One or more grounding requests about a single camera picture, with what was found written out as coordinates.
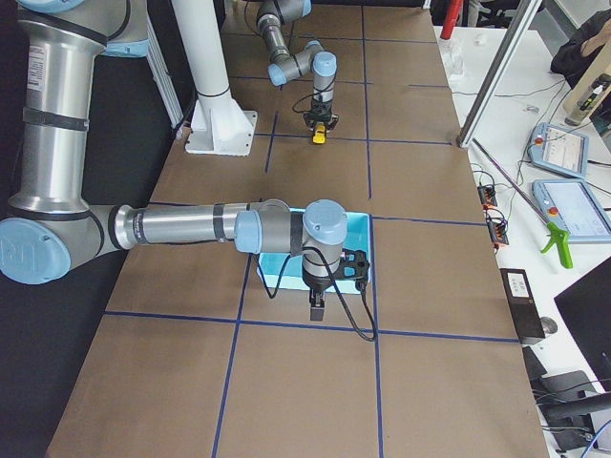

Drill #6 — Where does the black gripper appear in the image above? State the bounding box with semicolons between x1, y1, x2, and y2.
305;276;332;322
304;100;339;132

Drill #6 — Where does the yellow beetle toy car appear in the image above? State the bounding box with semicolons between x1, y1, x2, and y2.
312;123;327;145

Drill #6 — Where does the light blue plastic bin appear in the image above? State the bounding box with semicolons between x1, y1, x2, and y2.
257;212;370;294

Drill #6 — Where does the crumpled white plastic wrap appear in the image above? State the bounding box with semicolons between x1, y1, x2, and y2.
438;38;465;83

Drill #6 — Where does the red cylinder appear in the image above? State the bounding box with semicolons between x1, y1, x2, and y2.
440;0;463;41

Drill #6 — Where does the upper orange black connector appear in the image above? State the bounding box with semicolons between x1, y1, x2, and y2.
477;184;497;210

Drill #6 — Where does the orange black connector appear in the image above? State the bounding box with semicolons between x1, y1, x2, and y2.
485;209;509;249
477;184;497;210

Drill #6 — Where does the lower orange black connector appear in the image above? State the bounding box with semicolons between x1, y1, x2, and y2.
485;209;509;249

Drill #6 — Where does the black box with labels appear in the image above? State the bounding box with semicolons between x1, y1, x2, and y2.
499;268;545;344

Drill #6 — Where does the upper teach pendant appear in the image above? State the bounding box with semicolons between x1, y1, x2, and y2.
528;123;589;178

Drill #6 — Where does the teach pendant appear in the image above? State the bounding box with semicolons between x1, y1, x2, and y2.
528;123;589;178
532;178;610;244

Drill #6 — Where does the lower teach pendant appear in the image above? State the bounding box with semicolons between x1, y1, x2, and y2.
532;178;610;244

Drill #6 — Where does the black monitor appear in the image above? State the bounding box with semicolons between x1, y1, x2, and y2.
555;259;611;380

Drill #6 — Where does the person in background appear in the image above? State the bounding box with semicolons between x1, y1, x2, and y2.
550;10;610;88

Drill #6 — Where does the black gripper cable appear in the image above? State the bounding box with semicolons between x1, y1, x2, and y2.
261;247;378;343

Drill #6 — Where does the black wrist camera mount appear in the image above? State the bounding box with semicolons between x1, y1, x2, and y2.
334;248;370;282

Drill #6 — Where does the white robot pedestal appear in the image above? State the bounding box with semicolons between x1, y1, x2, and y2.
172;0;258;156

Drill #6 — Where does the aluminium frame post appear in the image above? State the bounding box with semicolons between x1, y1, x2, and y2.
456;0;542;148

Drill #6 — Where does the green handled grabber tool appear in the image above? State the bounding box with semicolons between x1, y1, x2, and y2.
472;138;574;269

